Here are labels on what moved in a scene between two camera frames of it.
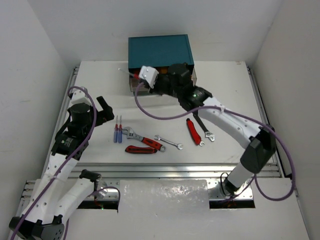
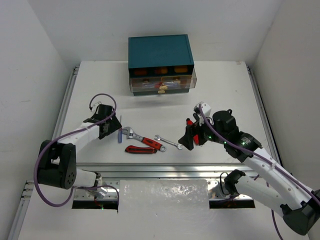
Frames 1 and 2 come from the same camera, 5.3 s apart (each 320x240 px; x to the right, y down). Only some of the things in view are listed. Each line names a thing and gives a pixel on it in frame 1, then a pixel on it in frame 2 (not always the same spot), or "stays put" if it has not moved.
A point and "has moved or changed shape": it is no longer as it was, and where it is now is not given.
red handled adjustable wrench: [132, 135] stays put
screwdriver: [135, 75] has moved or changed shape
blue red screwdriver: [120, 132] stays put
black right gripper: [155, 87] to [191, 130]
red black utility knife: [140, 150] stays put
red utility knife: [193, 131] stays put
